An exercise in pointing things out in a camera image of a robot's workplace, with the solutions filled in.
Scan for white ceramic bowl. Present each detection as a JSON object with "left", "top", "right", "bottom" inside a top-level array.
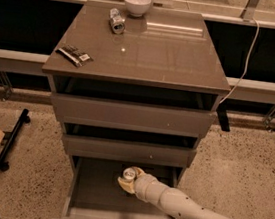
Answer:
[{"left": 124, "top": 0, "right": 152, "bottom": 17}]

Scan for green soda can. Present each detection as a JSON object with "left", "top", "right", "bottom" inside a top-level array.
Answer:
[{"left": 122, "top": 167, "right": 136, "bottom": 181}]

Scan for top drawer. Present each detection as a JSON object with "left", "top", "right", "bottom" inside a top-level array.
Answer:
[{"left": 51, "top": 93, "right": 216, "bottom": 138}]

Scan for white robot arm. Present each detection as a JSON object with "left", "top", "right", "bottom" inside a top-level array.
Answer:
[{"left": 117, "top": 166, "right": 230, "bottom": 219}]

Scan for grey drawer cabinet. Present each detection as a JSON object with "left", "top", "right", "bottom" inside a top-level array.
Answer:
[{"left": 21, "top": 0, "right": 241, "bottom": 219}]

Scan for dark snack wrapper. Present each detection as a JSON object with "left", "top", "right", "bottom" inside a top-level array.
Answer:
[{"left": 56, "top": 45, "right": 93, "bottom": 68}]

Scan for crushed silver can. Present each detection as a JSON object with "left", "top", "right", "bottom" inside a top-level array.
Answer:
[{"left": 109, "top": 8, "right": 125, "bottom": 35}]

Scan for middle drawer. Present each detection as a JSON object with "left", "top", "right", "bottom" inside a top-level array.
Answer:
[{"left": 62, "top": 134, "right": 197, "bottom": 168}]

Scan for black stand leg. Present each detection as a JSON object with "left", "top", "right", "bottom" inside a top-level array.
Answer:
[{"left": 0, "top": 109, "right": 30, "bottom": 172}]

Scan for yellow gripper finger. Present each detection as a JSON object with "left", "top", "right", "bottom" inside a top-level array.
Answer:
[
  {"left": 132, "top": 166, "right": 145, "bottom": 178},
  {"left": 117, "top": 177, "right": 135, "bottom": 195}
]

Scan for black table leg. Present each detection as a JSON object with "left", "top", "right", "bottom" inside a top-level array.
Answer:
[{"left": 216, "top": 103, "right": 230, "bottom": 131}]

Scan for open bottom drawer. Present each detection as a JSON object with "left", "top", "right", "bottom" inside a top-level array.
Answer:
[{"left": 51, "top": 152, "right": 198, "bottom": 219}]

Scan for white cable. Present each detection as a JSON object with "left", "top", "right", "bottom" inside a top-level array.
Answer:
[{"left": 219, "top": 16, "right": 261, "bottom": 108}]

